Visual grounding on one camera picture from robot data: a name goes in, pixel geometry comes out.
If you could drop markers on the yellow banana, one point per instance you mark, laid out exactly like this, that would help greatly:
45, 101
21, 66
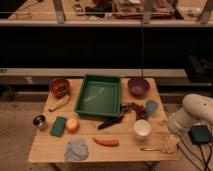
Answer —
60, 103

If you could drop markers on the green sponge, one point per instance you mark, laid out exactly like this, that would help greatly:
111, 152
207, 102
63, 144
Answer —
58, 127

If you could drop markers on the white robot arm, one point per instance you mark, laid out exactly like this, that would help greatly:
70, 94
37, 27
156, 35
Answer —
194, 108

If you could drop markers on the purple bowl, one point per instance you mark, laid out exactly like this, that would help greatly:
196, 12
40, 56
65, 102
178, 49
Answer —
138, 86

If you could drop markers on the red bowl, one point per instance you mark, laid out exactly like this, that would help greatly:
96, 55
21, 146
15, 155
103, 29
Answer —
59, 87

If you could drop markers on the green plastic tray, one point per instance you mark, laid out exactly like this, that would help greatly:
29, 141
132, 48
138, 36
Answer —
99, 96

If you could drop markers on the wooden table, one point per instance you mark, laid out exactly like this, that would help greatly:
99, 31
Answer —
50, 149

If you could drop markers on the black knife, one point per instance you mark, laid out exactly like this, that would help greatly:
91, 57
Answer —
110, 122

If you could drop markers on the dark grape bunch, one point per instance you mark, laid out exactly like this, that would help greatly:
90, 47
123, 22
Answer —
138, 109

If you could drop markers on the blue cup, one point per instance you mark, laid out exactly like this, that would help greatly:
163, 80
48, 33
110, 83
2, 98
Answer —
150, 107

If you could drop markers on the yellow apple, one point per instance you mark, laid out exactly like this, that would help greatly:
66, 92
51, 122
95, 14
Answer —
72, 125

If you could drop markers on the white cup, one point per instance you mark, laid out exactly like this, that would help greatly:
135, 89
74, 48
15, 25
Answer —
142, 129

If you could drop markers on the orange carrot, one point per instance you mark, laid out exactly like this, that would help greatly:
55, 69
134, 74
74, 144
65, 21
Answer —
107, 143

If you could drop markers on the blue-grey cloth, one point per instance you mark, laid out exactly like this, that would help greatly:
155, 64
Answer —
76, 150

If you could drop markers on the metal fork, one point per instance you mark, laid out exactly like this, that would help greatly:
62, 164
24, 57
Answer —
157, 149

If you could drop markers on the metal can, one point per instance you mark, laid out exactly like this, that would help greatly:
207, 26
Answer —
40, 122

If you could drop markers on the black power box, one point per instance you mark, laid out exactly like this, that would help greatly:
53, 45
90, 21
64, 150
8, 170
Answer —
200, 134

